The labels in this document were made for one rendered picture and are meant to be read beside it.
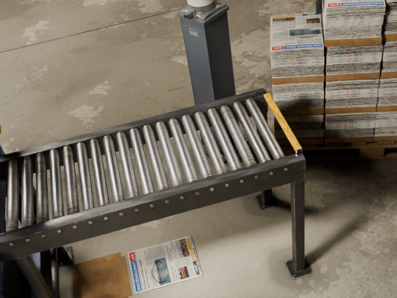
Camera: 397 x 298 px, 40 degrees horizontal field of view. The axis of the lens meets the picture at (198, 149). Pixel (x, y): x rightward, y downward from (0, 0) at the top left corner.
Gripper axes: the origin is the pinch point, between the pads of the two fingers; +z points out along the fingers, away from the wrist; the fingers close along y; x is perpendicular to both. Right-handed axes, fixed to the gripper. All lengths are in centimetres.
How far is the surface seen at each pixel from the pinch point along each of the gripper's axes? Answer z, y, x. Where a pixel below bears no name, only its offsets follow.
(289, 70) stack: 26.4, -18.5, 16.2
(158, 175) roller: 16, -106, 74
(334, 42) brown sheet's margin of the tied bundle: 9.8, -20.0, -6.8
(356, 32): 4.5, -19.7, -17.4
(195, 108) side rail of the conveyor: 16, -62, 62
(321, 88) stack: 40.1, -18.5, -0.8
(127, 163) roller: 16, -99, 89
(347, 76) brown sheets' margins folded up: 32.5, -18.6, -14.4
